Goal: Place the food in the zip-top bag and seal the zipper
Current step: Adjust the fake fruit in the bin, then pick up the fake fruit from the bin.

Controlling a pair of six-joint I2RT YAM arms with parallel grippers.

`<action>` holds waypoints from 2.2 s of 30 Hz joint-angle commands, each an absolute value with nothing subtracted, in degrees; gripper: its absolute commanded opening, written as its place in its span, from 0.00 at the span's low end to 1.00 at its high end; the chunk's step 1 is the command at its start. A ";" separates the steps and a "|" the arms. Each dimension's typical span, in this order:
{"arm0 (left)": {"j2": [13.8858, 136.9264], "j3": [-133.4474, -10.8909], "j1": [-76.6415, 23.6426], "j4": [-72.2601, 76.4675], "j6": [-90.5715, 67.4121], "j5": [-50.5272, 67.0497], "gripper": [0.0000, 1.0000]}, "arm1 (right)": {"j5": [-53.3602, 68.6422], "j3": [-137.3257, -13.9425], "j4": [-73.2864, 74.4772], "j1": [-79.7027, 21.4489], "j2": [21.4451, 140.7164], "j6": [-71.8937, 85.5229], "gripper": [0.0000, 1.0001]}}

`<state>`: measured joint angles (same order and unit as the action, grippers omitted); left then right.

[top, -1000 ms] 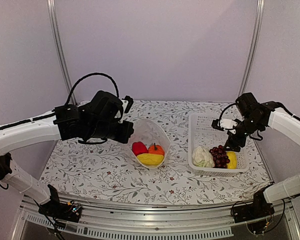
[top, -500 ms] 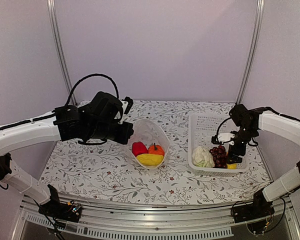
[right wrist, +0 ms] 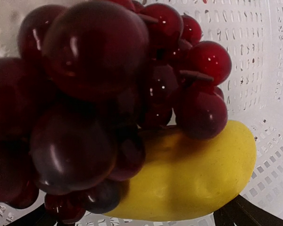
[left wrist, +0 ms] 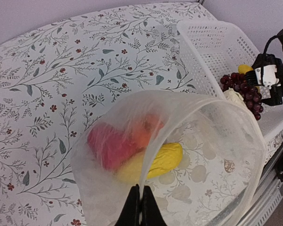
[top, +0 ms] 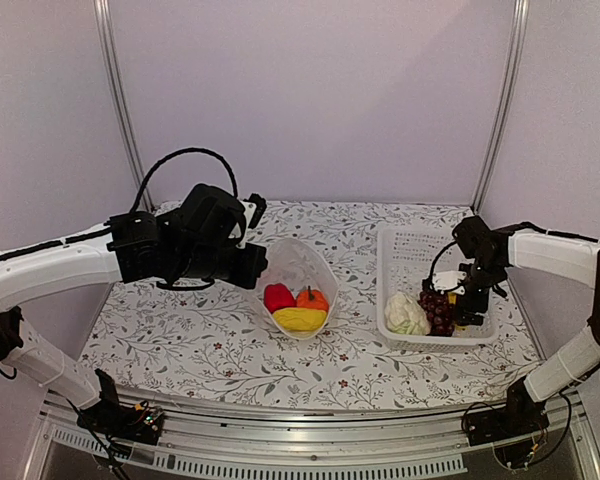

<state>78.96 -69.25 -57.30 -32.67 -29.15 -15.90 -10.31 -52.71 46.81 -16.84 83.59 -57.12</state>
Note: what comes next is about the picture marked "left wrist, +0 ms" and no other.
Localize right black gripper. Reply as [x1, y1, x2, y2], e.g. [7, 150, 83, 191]
[252, 29, 283, 106]

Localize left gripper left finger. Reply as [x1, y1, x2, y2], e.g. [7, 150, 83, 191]
[115, 185, 140, 226]

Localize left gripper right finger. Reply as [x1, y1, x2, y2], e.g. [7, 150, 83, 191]
[141, 186, 167, 226]

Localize yellow lemon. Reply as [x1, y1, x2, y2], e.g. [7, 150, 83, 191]
[238, 65, 260, 91]

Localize white plastic basket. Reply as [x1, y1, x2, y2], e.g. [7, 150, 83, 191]
[176, 20, 283, 142]

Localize yellow corn cob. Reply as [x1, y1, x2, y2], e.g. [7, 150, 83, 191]
[115, 143, 183, 184]

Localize red bell pepper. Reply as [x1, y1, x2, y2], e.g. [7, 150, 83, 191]
[87, 122, 144, 172]

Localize clear zip top bag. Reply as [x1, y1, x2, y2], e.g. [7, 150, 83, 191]
[71, 90, 266, 226]

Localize orange mini pumpkin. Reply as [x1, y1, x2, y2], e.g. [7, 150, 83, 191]
[131, 114, 164, 149]

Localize purple grape bunch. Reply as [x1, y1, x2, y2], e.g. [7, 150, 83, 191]
[220, 73, 264, 121]

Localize white cauliflower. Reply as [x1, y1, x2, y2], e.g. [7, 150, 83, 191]
[223, 88, 247, 110]

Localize floral tablecloth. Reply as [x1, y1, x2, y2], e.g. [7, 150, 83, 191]
[0, 2, 217, 226]

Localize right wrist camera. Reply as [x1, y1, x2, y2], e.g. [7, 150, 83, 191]
[245, 65, 281, 89]

